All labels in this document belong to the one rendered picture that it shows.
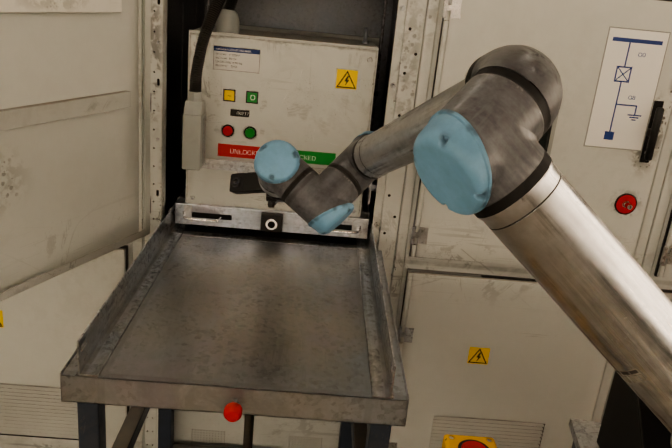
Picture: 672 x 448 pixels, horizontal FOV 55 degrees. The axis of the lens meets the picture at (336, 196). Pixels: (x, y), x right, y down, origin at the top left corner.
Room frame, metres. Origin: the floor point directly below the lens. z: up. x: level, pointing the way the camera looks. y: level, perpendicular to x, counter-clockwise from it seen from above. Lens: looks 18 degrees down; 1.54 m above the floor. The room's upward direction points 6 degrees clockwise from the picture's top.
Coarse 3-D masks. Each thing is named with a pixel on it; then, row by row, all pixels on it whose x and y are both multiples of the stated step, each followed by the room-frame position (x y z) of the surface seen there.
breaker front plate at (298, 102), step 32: (288, 64) 1.70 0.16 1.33; (320, 64) 1.71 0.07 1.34; (352, 64) 1.71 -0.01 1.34; (288, 96) 1.70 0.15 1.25; (320, 96) 1.71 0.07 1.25; (352, 96) 1.71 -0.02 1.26; (256, 128) 1.70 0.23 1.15; (288, 128) 1.70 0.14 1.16; (320, 128) 1.71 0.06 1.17; (352, 128) 1.71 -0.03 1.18; (192, 192) 1.69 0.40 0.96; (224, 192) 1.70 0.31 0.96
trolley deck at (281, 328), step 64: (192, 256) 1.51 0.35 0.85; (256, 256) 1.55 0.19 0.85; (320, 256) 1.59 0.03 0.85; (192, 320) 1.20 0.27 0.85; (256, 320) 1.22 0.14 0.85; (320, 320) 1.25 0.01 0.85; (64, 384) 0.97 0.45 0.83; (128, 384) 0.97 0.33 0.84; (192, 384) 0.98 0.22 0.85; (256, 384) 1.00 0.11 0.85; (320, 384) 1.01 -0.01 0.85
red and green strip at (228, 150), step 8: (224, 144) 1.70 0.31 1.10; (224, 152) 1.70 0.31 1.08; (232, 152) 1.70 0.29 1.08; (240, 152) 1.70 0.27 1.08; (248, 152) 1.70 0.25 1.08; (256, 152) 1.70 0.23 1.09; (304, 152) 1.71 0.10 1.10; (312, 152) 1.71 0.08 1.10; (320, 152) 1.71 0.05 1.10; (304, 160) 1.71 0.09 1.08; (312, 160) 1.71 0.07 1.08; (320, 160) 1.71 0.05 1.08; (328, 160) 1.71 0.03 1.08
